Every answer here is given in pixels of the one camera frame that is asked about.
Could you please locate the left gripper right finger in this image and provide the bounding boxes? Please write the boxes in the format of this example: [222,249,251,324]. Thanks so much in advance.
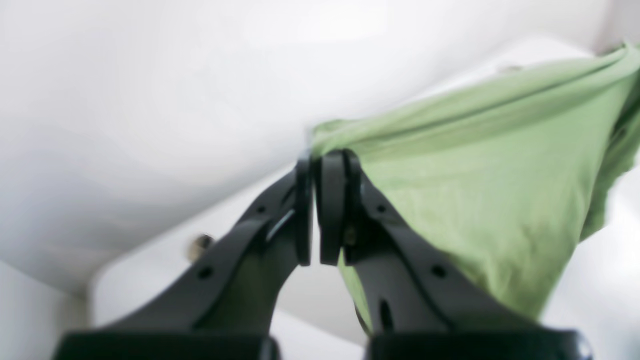
[313,149,594,360]

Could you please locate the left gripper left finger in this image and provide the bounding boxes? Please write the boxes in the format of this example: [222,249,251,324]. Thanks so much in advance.
[54,155,313,360]

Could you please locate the olive green T-shirt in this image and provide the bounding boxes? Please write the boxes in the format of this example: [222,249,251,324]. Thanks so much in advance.
[311,43,640,321]

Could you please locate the right table cable grommet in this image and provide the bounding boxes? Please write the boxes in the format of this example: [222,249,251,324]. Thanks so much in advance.
[186,234,216,263]

